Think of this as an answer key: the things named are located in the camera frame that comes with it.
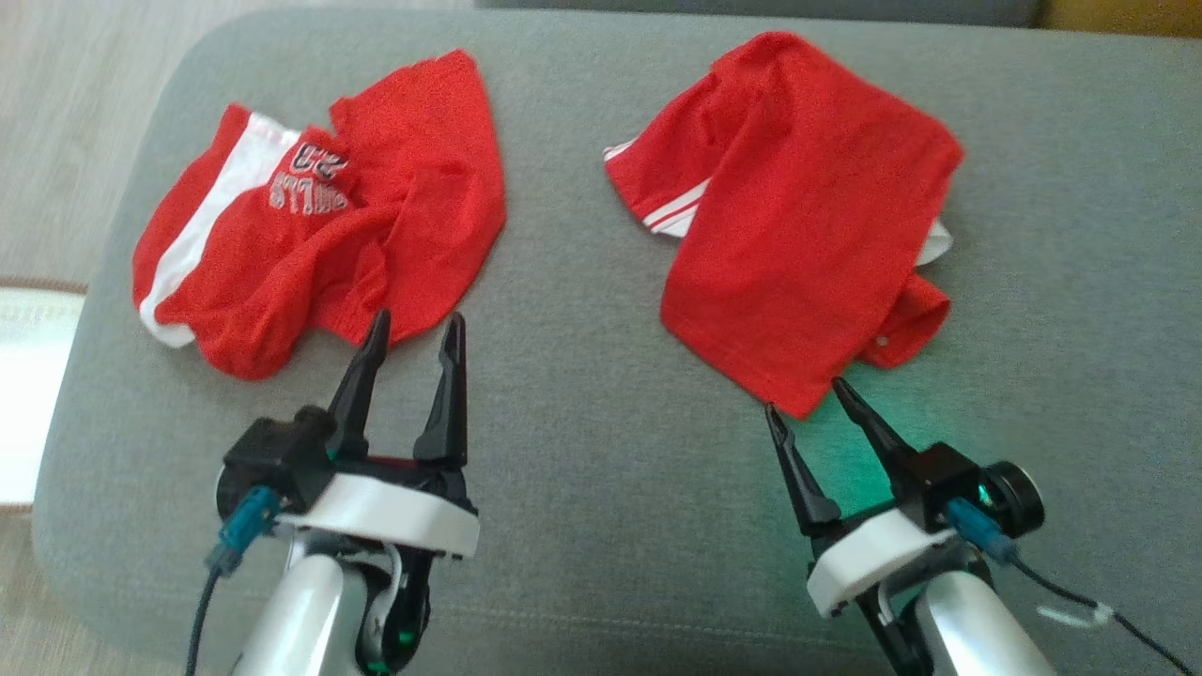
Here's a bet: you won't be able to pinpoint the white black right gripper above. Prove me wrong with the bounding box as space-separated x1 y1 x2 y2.
763 376 959 620

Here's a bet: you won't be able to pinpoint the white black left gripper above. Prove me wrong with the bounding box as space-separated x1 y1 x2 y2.
277 309 481 561

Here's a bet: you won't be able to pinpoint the red Bulls 23 shorts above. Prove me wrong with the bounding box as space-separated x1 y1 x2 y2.
131 49 508 382

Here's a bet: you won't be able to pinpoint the red white jersey shirt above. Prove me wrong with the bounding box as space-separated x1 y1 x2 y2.
604 31 965 421

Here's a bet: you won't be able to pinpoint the large grey sofa seat cushion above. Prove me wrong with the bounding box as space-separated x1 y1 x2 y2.
33 8 1202 676

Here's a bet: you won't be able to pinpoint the yellow sofa backrest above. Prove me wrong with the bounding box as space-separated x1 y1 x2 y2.
1038 0 1202 39

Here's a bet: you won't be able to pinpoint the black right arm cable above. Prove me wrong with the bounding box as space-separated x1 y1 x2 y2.
944 498 1202 676

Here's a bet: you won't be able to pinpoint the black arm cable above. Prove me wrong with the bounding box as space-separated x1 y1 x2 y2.
186 486 283 676
944 498 1202 676

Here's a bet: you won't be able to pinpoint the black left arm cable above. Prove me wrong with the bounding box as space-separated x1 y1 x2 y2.
186 486 283 676

